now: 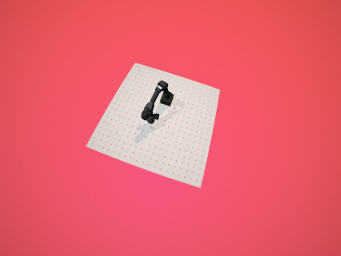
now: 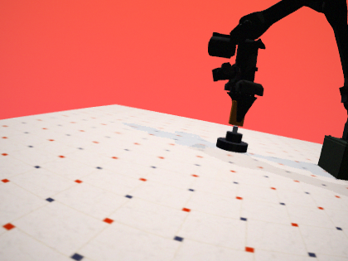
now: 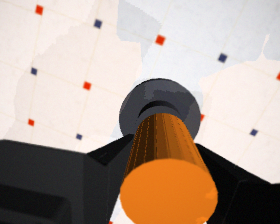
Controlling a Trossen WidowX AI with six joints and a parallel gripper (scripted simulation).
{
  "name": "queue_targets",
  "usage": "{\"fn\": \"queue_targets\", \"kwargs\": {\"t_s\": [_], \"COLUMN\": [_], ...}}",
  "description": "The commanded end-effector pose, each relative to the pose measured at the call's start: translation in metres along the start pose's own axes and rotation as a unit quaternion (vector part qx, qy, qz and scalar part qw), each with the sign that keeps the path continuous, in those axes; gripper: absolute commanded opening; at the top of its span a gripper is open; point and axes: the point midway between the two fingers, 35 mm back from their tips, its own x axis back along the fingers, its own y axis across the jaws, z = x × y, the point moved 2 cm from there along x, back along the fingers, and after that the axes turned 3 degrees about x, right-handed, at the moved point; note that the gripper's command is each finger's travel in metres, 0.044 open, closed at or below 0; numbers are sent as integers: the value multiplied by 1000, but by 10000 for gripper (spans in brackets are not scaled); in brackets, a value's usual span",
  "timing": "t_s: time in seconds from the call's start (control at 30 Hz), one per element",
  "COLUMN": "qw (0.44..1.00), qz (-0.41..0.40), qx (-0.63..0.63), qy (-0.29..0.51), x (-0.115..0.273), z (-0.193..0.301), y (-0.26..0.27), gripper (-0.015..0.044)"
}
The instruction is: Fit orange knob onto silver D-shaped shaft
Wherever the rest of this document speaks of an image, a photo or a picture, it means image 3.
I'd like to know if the orange cylinder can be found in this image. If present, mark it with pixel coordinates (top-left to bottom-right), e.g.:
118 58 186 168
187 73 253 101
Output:
119 113 217 224

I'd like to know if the dark grey round pedestal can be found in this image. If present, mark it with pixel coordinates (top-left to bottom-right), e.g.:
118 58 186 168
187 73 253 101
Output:
119 78 201 141

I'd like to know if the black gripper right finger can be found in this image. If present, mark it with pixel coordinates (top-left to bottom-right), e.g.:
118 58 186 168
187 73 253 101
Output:
194 143 280 224

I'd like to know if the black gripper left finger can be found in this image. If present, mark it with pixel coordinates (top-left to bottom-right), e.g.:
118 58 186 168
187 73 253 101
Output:
0 134 135 224

